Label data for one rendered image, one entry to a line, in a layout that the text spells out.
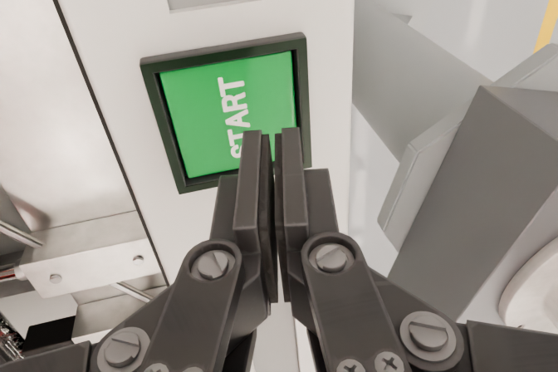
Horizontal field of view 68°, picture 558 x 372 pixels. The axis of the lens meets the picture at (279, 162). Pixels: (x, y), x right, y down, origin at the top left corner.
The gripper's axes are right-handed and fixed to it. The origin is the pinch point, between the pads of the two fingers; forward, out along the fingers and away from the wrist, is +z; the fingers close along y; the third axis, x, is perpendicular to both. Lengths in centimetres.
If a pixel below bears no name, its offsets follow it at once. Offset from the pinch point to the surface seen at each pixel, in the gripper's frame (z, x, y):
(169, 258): 4.7, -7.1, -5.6
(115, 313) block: 9.6, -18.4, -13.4
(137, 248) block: 9.2, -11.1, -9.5
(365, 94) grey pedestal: 48, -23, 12
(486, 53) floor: 118, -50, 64
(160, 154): 4.9, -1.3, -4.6
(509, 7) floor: 119, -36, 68
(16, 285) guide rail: 12.3, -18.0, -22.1
